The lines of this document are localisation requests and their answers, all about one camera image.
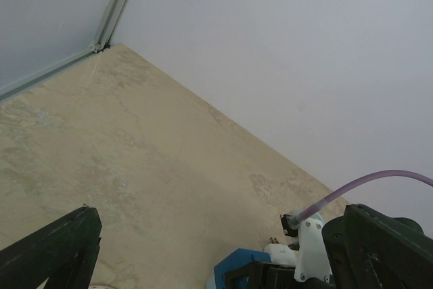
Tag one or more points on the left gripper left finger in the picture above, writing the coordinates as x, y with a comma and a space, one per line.
61, 254

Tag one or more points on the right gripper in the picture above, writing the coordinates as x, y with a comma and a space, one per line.
268, 275

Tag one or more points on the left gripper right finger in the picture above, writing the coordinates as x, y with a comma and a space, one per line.
385, 253

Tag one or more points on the dark blue cube socket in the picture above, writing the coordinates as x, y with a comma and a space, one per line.
238, 258

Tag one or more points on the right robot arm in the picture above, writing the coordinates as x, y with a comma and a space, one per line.
342, 275

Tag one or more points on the white charger block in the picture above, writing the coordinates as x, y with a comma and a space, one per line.
280, 253

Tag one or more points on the pink round power strip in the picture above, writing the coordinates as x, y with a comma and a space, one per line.
99, 286

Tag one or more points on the light blue power strip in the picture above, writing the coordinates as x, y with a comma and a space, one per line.
210, 283

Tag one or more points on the aluminium rail frame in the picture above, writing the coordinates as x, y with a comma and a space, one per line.
41, 37

